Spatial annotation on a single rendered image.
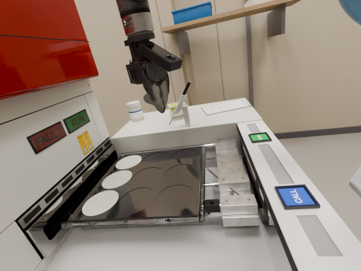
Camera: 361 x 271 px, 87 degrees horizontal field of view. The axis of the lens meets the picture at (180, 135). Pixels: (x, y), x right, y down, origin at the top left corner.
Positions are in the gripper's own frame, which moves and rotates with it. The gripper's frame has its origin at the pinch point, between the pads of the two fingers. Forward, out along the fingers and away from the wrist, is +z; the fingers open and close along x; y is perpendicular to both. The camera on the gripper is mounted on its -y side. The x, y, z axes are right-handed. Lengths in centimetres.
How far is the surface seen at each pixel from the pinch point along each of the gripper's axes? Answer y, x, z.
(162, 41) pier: 115, -135, -24
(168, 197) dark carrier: -7.8, 13.3, 19.6
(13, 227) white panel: 11.7, 40.8, 12.6
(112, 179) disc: 16.1, 15.1, 20.0
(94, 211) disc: 7.6, 26.6, 19.5
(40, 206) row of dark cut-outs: 14.8, 34.9, 13.3
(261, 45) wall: 32, -203, 0
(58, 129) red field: 23.0, 21.1, -0.6
